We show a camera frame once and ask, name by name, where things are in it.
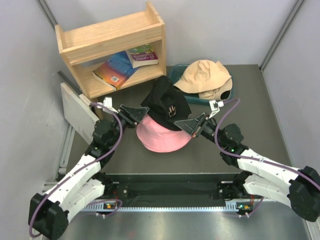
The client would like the black hat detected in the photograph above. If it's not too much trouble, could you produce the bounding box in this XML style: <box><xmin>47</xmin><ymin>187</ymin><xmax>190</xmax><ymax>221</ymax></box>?
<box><xmin>140</xmin><ymin>75</ymin><xmax>192</xmax><ymax>132</ymax></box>

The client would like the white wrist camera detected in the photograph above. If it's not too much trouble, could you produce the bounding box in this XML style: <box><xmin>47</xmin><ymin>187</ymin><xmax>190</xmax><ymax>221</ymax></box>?
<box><xmin>102</xmin><ymin>96</ymin><xmax>118</xmax><ymax>113</ymax></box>
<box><xmin>208</xmin><ymin>100</ymin><xmax>224</xmax><ymax>119</ymax></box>

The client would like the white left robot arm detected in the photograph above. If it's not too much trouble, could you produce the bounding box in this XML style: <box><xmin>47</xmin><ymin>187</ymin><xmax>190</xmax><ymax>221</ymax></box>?
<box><xmin>28</xmin><ymin>104</ymin><xmax>149</xmax><ymax>240</ymax></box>

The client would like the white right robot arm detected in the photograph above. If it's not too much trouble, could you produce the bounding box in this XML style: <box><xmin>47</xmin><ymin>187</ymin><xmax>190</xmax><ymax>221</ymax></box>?
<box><xmin>174</xmin><ymin>113</ymin><xmax>320</xmax><ymax>222</ymax></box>

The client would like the pink bucket hat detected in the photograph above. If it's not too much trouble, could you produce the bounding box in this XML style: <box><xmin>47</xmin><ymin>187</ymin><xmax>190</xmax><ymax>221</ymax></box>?
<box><xmin>143</xmin><ymin>143</ymin><xmax>186</xmax><ymax>153</ymax></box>
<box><xmin>136</xmin><ymin>115</ymin><xmax>191</xmax><ymax>145</ymax></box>

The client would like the beige baseball cap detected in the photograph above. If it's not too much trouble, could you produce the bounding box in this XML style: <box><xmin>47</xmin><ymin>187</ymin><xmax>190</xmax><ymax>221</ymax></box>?
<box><xmin>198</xmin><ymin>78</ymin><xmax>233</xmax><ymax>101</ymax></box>

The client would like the grey slotted cable duct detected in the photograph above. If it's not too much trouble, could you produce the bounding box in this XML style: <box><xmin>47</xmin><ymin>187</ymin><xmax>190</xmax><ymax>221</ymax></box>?
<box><xmin>82</xmin><ymin>201</ymin><xmax>254</xmax><ymax>214</ymax></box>

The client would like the teal plastic basin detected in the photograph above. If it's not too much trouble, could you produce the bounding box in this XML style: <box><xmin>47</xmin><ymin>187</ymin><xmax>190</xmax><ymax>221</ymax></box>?
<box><xmin>167</xmin><ymin>63</ymin><xmax>236</xmax><ymax>106</ymax></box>

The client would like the grey flat board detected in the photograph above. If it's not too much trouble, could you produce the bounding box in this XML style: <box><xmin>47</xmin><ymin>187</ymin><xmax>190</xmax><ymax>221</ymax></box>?
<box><xmin>57</xmin><ymin>71</ymin><xmax>100</xmax><ymax>144</ymax></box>

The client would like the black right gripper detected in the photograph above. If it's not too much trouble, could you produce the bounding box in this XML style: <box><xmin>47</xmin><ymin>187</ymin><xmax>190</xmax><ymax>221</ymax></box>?
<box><xmin>175</xmin><ymin>112</ymin><xmax>228</xmax><ymax>149</ymax></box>

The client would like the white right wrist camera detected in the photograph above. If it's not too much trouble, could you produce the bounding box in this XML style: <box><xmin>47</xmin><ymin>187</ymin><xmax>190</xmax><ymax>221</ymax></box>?
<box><xmin>208</xmin><ymin>100</ymin><xmax>224</xmax><ymax>119</ymax></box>

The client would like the beige bucket hat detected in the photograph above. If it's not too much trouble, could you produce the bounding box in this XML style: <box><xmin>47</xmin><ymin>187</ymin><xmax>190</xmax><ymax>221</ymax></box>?
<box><xmin>173</xmin><ymin>59</ymin><xmax>233</xmax><ymax>94</ymax></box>

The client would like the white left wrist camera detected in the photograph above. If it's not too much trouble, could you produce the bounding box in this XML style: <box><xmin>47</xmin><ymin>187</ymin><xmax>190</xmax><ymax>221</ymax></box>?
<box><xmin>102</xmin><ymin>96</ymin><xmax>118</xmax><ymax>113</ymax></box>

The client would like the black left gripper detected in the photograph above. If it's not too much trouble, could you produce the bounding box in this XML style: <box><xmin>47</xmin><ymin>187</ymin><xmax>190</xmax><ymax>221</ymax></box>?
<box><xmin>107</xmin><ymin>104</ymin><xmax>149</xmax><ymax>147</ymax></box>

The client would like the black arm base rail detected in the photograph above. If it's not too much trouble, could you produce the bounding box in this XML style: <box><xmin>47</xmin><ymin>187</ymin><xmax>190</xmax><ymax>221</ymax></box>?
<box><xmin>93</xmin><ymin>172</ymin><xmax>259</xmax><ymax>208</ymax></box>

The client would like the blue orange paperback book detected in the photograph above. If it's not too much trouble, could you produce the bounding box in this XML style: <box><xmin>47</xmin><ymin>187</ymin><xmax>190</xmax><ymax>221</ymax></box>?
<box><xmin>92</xmin><ymin>51</ymin><xmax>139</xmax><ymax>91</ymax></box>

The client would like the wooden bookshelf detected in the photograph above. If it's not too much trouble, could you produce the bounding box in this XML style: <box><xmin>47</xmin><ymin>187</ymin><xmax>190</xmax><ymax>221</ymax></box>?
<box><xmin>54</xmin><ymin>0</ymin><xmax>168</xmax><ymax>118</ymax></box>

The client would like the green purple paperback book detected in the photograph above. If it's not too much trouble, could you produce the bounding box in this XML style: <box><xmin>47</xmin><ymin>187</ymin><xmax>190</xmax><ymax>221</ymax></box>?
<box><xmin>125</xmin><ymin>43</ymin><xmax>159</xmax><ymax>69</ymax></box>

